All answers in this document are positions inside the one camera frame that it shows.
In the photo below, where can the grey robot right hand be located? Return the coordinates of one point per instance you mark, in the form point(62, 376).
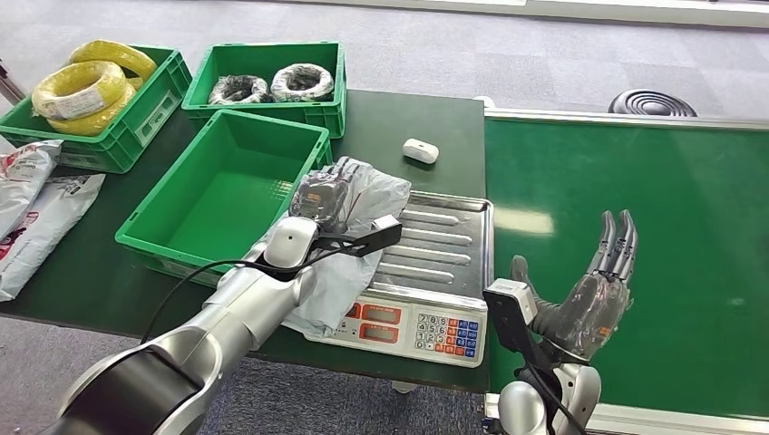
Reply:
point(586, 312)

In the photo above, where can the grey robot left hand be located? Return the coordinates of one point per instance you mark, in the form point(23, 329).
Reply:
point(321, 198)

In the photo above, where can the white red-printed plastic package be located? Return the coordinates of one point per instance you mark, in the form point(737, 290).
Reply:
point(342, 282)

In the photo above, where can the green conveyor belt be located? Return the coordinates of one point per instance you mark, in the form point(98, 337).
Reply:
point(691, 180)

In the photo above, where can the empty green plastic crate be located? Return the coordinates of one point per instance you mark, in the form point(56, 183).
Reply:
point(228, 198)

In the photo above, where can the small white plastic device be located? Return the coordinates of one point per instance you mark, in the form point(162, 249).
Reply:
point(420, 150)

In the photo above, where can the electronic scale with steel tray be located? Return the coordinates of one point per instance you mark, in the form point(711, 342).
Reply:
point(432, 282)

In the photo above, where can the green crate with black coils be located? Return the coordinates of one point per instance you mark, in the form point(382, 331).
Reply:
point(267, 60)

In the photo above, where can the white table foot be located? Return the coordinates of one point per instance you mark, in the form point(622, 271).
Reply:
point(405, 388)

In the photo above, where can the green crate with yellow coils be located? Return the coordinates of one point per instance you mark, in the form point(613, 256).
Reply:
point(129, 129)

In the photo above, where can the black ribbed round base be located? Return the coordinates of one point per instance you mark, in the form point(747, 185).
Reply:
point(652, 104)

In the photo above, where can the white printed plastic mailer bag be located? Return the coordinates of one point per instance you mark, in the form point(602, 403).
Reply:
point(42, 228)
point(21, 180)

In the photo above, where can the grey metal stand leg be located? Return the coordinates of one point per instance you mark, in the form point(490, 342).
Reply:
point(11, 87)

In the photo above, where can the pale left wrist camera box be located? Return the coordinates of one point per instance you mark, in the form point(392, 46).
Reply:
point(375, 234)

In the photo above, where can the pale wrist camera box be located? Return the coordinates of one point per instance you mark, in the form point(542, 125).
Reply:
point(511, 303)
point(375, 234)

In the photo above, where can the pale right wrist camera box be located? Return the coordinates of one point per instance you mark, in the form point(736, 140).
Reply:
point(511, 303)

